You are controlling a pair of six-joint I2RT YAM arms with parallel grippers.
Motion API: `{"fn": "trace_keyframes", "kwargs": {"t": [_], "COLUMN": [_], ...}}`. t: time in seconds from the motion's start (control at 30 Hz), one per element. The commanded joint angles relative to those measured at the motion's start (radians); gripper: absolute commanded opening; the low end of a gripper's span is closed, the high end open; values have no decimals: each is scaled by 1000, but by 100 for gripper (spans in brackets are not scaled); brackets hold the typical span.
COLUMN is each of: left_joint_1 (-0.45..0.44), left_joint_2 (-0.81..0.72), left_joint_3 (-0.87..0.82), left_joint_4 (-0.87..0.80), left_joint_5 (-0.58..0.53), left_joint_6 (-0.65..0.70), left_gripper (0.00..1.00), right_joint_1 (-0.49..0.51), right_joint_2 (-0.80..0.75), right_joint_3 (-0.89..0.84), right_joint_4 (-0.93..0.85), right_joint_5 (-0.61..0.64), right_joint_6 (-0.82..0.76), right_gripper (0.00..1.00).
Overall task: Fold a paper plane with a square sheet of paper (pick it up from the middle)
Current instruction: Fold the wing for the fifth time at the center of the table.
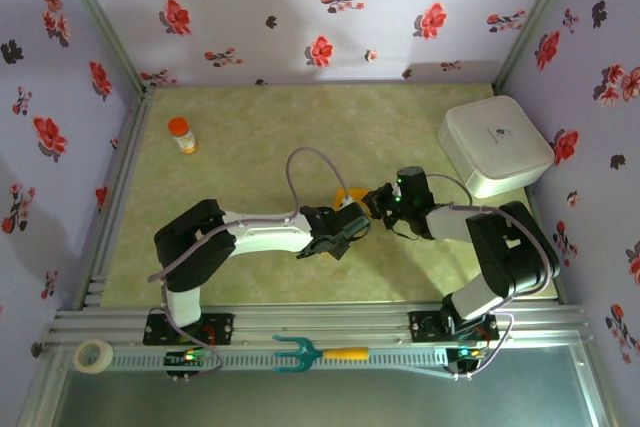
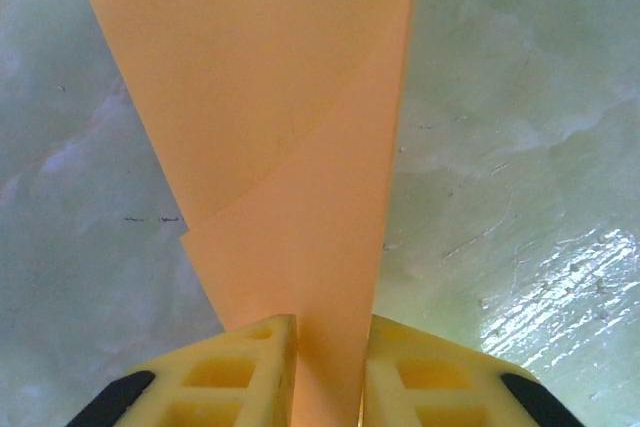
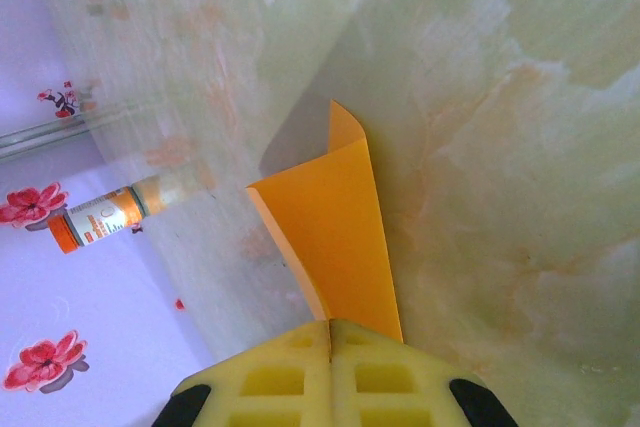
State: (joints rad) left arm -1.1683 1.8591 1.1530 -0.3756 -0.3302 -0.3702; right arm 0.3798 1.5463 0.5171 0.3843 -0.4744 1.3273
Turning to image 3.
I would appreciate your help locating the orange-capped pill bottle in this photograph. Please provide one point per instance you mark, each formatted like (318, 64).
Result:
(100, 222)

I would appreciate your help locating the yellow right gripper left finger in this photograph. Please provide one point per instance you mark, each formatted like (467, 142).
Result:
(280, 387)

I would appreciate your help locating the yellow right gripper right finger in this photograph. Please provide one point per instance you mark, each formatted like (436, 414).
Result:
(400, 387)

